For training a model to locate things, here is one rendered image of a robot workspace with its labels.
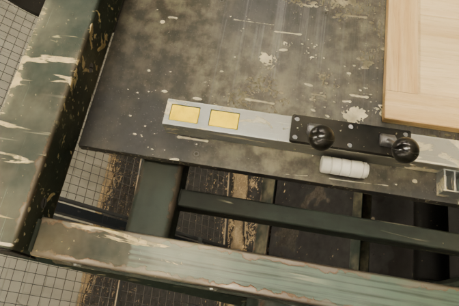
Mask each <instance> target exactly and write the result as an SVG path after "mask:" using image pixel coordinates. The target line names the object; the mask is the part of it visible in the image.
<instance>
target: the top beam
mask: <svg viewBox="0 0 459 306"><path fill-rule="evenodd" d="M122 2H123V0H45V2H44V5H43V7H42V10H41V13H40V15H39V17H38V20H37V22H36V25H35V27H34V29H33V32H32V34H31V37H30V39H29V42H28V44H27V47H26V49H25V52H24V54H23V57H22V59H21V61H20V64H19V66H18V69H17V71H16V74H15V76H14V79H13V81H12V84H11V86H10V89H9V91H8V94H7V96H6V98H5V101H4V103H3V106H2V108H1V110H0V253H2V254H6V255H13V256H18V257H22V258H29V259H33V260H35V259H36V258H38V257H36V256H32V255H31V254H30V251H28V248H29V244H30V242H31V238H32V236H33V232H34V229H35V227H36V224H37V221H38V219H41V218H42V215H43V214H44V215H46V216H48V217H50V218H53V215H54V213H55V209H56V206H57V202H58V200H59V196H60V194H61V190H62V188H63V185H64V181H65V179H66V175H67V173H68V169H69V166H70V163H71V160H72V156H73V154H74V150H75V147H76V145H77V141H78V139H79V135H80V132H81V129H82V126H83V123H84V120H85V116H86V113H87V110H88V107H89V104H90V101H91V99H92V95H93V92H94V88H95V86H96V82H97V80H98V76H99V74H100V69H101V67H102V63H103V61H104V58H105V55H106V52H107V49H108V45H109V42H110V39H111V36H112V33H113V30H114V27H115V23H116V20H117V17H118V14H119V12H120V8H121V6H122Z"/></svg>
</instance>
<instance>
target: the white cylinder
mask: <svg viewBox="0 0 459 306"><path fill-rule="evenodd" d="M369 170H370V166H369V165H368V164H367V163H364V162H363V161H355V160H350V159H345V158H336V157H332V158H331V157H330V156H322V157H321V159H320V173H329V174H333V175H339V176H347V177H351V178H364V179H365V178H367V177H368V174H369Z"/></svg>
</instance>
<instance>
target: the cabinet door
mask: <svg viewBox="0 0 459 306"><path fill-rule="evenodd" d="M382 122H386V123H391V124H400V125H405V126H414V127H420V128H429V129H434V130H443V131H448V132H453V133H459V0H387V6H386V24H385V58H384V76H383V93H382Z"/></svg>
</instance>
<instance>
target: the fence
mask: <svg viewBox="0 0 459 306"><path fill-rule="evenodd" d="M172 105H180V106H186V107H195V108H200V112H199V118H198V122H197V124H194V123H189V122H180V121H175V120H170V119H169V116H170V113H171V108H172ZM212 110H213V111H222V112H228V113H237V114H240V118H239V122H238V130H235V129H231V128H221V127H216V126H209V121H210V114H211V111H212ZM291 123H292V116H287V115H279V114H274V113H265V112H259V111H250V110H245V109H236V108H231V107H222V106H217V105H208V104H203V103H198V102H189V101H183V100H175V99H170V98H169V99H168V101H167V106H166V109H165V114H164V118H163V123H162V124H163V127H164V129H165V132H166V133H173V134H179V135H187V136H192V137H201V138H205V139H214V140H219V141H227V142H232V143H241V144H246V145H254V146H260V147H264V148H273V149H278V150H287V151H291V152H300V153H305V154H313V155H318V156H330V157H336V158H345V159H350V160H355V161H363V162H364V163H373V164H377V165H386V166H391V167H399V168H405V169H413V170H418V171H427V172H432V173H438V172H439V171H441V170H442V169H451V170H456V171H459V141H458V140H453V139H444V138H438V137H430V136H425V135H416V134H411V139H414V140H415V141H416V142H417V143H418V145H419V149H420V151H419V156H418V157H417V159H416V160H415V161H413V162H411V163H400V162H398V161H397V160H395V159H394V158H391V157H386V156H378V155H373V154H364V153H359V152H351V151H345V150H337V149H332V148H329V149H328V150H325V151H319V150H315V149H314V148H312V147H311V146H310V145H305V144H299V143H291V142H289V138H290V128H291Z"/></svg>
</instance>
